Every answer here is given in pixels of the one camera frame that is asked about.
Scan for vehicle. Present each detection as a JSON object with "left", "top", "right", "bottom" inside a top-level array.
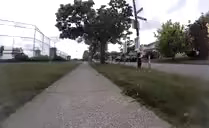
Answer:
[{"left": 114, "top": 50, "right": 139, "bottom": 63}]

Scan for grey concrete sidewalk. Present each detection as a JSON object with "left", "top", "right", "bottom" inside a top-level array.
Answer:
[{"left": 1, "top": 61, "right": 173, "bottom": 128}]

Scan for large dark tree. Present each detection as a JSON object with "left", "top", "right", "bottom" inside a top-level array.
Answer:
[{"left": 55, "top": 0, "right": 135, "bottom": 65}]

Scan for pole with signs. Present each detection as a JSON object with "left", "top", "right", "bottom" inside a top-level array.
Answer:
[{"left": 131, "top": 0, "right": 148, "bottom": 70}]

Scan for building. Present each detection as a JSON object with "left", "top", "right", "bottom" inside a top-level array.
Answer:
[{"left": 141, "top": 41, "right": 160, "bottom": 60}]

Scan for grass verge strip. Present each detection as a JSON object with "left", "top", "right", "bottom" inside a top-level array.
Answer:
[{"left": 89, "top": 62, "right": 209, "bottom": 128}]

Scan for light green tree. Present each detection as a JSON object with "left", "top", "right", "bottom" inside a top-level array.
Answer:
[{"left": 154, "top": 19, "right": 192, "bottom": 61}]

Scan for grass field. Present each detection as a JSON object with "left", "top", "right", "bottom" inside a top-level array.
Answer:
[{"left": 0, "top": 61, "right": 82, "bottom": 124}]

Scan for grey asphalt road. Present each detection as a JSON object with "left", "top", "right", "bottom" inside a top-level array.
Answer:
[{"left": 109, "top": 61, "right": 209, "bottom": 83}]

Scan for tall chain-link fence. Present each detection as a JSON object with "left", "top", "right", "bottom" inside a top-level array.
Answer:
[{"left": 0, "top": 18, "right": 72, "bottom": 62}]

